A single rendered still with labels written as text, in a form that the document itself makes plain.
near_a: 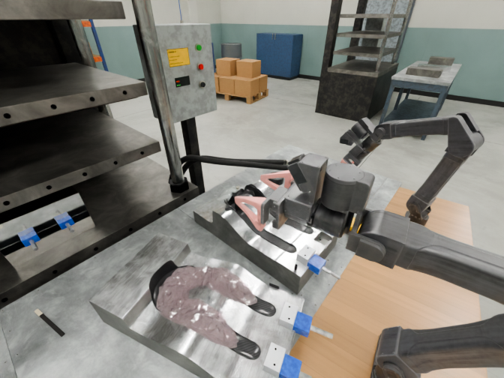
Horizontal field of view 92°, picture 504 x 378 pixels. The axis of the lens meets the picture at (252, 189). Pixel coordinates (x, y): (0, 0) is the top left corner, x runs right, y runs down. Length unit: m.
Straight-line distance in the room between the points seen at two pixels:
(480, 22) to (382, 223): 6.69
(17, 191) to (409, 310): 1.26
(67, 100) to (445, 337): 1.14
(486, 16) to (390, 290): 6.46
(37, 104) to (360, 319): 1.14
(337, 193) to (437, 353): 0.35
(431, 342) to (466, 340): 0.06
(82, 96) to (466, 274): 1.08
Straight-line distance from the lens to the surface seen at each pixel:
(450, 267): 0.45
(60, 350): 0.90
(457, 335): 0.59
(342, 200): 0.41
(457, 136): 0.97
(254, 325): 0.71
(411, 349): 0.63
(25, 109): 1.02
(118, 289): 0.78
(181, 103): 1.30
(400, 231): 0.44
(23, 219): 1.12
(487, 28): 7.04
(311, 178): 0.41
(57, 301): 1.00
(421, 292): 0.98
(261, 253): 0.81
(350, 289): 0.89
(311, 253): 0.78
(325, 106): 4.92
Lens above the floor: 1.50
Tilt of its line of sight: 35 degrees down
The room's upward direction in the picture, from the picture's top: straight up
